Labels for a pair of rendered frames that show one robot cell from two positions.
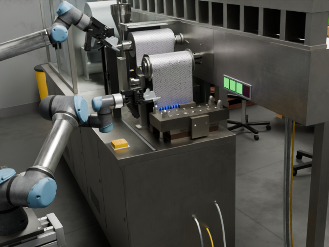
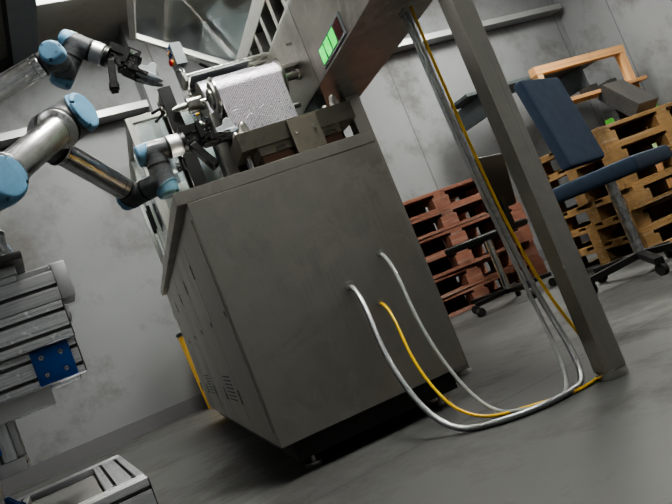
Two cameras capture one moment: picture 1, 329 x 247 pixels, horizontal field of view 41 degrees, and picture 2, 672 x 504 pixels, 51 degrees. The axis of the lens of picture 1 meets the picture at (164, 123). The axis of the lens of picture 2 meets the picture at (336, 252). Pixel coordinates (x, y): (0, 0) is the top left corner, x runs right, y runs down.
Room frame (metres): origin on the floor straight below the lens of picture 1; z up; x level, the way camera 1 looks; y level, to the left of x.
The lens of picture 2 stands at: (-0.04, -0.32, 0.44)
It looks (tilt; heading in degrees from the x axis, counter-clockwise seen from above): 3 degrees up; 5
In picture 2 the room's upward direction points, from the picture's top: 22 degrees counter-clockwise
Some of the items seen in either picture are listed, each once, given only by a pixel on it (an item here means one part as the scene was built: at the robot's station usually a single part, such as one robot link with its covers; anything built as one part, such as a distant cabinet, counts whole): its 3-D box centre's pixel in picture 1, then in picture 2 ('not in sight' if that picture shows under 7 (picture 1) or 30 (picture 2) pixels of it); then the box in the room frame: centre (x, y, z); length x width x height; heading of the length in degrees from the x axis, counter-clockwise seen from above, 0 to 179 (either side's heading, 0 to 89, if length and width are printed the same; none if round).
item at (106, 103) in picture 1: (103, 103); (153, 153); (2.18, 0.31, 1.11); 0.11 x 0.08 x 0.09; 112
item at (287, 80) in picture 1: (172, 36); (290, 116); (3.11, -0.09, 1.29); 3.10 x 0.28 x 0.30; 22
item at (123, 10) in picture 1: (120, 9); not in sight; (3.05, 0.25, 1.50); 0.14 x 0.14 x 0.06
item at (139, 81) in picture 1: (139, 102); (222, 156); (2.36, 0.13, 1.05); 0.06 x 0.05 x 0.31; 112
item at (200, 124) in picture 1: (199, 126); (306, 132); (2.15, -0.18, 0.97); 0.10 x 0.03 x 0.11; 112
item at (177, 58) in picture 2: not in sight; (175, 56); (2.86, 0.26, 1.66); 0.07 x 0.07 x 0.10; 33
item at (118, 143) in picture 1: (119, 143); not in sight; (2.10, 0.24, 0.91); 0.07 x 0.07 x 0.02; 22
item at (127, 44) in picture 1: (126, 45); (194, 103); (2.56, 0.20, 1.34); 0.06 x 0.06 x 0.06; 22
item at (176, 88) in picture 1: (173, 90); (263, 116); (2.33, -0.06, 1.12); 0.23 x 0.01 x 0.18; 112
